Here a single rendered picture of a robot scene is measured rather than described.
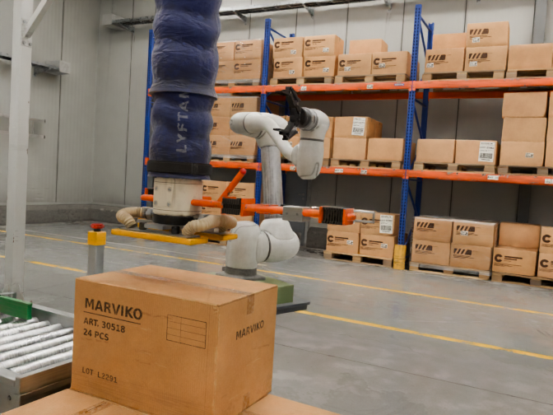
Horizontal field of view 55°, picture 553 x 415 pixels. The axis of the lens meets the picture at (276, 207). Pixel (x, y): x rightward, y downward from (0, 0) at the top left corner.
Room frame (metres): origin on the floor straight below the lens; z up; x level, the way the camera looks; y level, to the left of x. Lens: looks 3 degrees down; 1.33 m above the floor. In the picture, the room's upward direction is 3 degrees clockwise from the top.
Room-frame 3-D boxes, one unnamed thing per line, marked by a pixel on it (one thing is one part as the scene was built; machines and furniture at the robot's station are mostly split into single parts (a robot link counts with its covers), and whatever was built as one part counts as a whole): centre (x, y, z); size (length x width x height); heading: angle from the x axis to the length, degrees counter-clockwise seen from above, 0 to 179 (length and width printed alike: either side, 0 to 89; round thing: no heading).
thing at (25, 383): (2.08, 0.67, 0.58); 0.70 x 0.03 x 0.06; 151
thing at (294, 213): (1.68, -0.06, 1.23); 0.07 x 0.07 x 0.04; 63
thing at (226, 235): (1.97, 0.31, 1.13); 0.34 x 0.10 x 0.05; 63
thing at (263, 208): (1.91, 0.12, 1.23); 0.93 x 0.30 x 0.04; 63
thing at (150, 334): (1.90, 0.33, 0.74); 0.60 x 0.40 x 0.40; 64
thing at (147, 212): (1.89, 0.35, 1.17); 0.34 x 0.25 x 0.06; 63
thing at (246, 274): (2.59, 0.17, 0.87); 0.22 x 0.18 x 0.06; 46
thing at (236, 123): (2.72, 0.19, 1.60); 0.18 x 0.14 x 0.13; 36
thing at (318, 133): (2.27, -0.14, 1.57); 0.16 x 0.11 x 0.13; 153
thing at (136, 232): (1.81, 0.39, 1.13); 0.34 x 0.10 x 0.05; 63
